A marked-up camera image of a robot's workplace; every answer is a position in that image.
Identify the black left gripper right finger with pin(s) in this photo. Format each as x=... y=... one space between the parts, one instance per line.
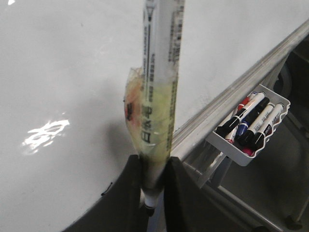
x=186 y=207

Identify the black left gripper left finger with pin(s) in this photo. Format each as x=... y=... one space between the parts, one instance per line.
x=118 y=209

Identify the white black whiteboard marker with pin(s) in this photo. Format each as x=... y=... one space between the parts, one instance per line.
x=151 y=91

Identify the grey whiteboard stand leg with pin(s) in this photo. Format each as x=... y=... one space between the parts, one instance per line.
x=263 y=193

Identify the white whiteboard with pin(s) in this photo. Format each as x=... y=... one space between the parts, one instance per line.
x=63 y=71

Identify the pink marker in tray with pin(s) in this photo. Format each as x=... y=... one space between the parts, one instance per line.
x=248 y=151

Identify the black capped marker middle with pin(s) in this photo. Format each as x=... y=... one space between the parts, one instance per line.
x=250 y=132

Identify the black capped marker outer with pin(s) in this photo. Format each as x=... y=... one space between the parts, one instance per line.
x=258 y=139

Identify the black capped marker in tray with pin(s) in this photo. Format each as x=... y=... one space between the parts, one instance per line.
x=257 y=102

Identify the blue capped marker in tray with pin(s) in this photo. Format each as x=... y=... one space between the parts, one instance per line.
x=243 y=126

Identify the black caster wheel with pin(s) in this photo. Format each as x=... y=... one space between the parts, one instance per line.
x=291 y=224

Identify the aluminium whiteboard frame rail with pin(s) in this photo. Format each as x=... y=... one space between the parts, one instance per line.
x=195 y=130

